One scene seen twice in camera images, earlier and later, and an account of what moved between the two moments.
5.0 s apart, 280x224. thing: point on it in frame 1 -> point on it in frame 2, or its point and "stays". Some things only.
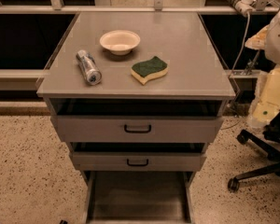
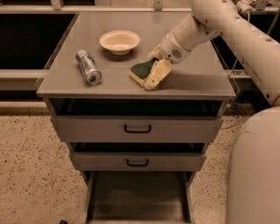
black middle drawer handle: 137,164 stays
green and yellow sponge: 146,71 stays
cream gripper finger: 259,40 -> 160,69
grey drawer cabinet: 137,95 stays
